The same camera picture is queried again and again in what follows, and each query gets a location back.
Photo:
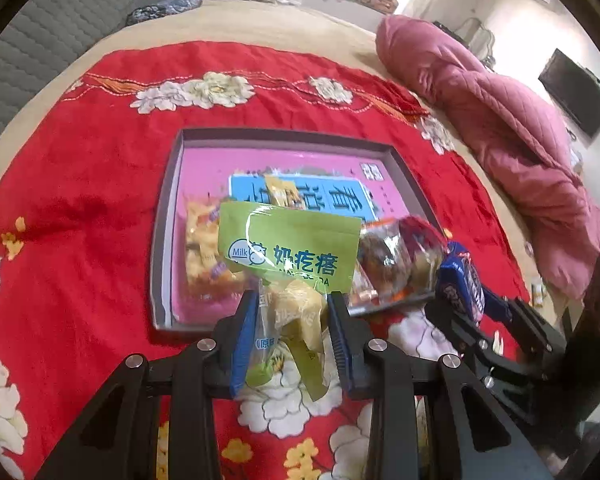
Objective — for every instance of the grey cardboard box tray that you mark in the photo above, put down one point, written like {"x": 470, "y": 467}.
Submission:
{"x": 165, "y": 240}

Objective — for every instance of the beige bed sheet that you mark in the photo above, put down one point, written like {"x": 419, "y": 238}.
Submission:
{"x": 280, "y": 22}

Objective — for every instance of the pink quilt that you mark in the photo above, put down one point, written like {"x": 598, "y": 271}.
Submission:
{"x": 505, "y": 125}

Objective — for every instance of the clear bag of puffed snacks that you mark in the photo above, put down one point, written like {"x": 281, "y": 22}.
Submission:
{"x": 200, "y": 245}

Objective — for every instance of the blue patterned cloth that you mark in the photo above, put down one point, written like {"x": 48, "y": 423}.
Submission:
{"x": 160, "y": 10}

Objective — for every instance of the red snack packet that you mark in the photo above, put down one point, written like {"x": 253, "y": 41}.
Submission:
{"x": 422, "y": 232}

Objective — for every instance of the green snack packet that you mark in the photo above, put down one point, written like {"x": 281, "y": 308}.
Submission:
{"x": 290, "y": 240}

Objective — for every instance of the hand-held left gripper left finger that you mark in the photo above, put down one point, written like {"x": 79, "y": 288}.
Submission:
{"x": 242, "y": 345}

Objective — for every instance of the small yellow packets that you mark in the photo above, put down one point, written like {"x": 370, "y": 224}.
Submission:
{"x": 538, "y": 294}

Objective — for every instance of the blue cookie packet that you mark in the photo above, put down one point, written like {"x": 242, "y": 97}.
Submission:
{"x": 460, "y": 280}

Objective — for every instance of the grey quilted headboard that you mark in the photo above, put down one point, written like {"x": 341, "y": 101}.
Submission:
{"x": 45, "y": 45}

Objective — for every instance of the yellow snack packet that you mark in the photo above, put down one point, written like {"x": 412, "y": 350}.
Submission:
{"x": 280, "y": 192}

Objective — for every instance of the red floral blanket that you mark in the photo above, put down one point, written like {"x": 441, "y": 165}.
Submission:
{"x": 80, "y": 185}

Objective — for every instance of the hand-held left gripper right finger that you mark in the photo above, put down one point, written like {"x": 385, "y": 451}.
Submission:
{"x": 340, "y": 340}

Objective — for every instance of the brown patterned cloth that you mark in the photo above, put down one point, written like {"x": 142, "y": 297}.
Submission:
{"x": 378, "y": 1}

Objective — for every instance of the white metal rack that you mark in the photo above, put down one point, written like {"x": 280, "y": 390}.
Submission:
{"x": 475, "y": 40}

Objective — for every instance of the black wall television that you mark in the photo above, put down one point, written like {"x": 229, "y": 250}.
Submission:
{"x": 575, "y": 92}

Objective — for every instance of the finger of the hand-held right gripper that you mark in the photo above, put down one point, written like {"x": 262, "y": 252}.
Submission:
{"x": 450, "y": 327}
{"x": 497, "y": 306}

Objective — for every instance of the clear orange-edged biscuit packet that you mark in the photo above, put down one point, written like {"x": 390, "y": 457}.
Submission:
{"x": 380, "y": 260}

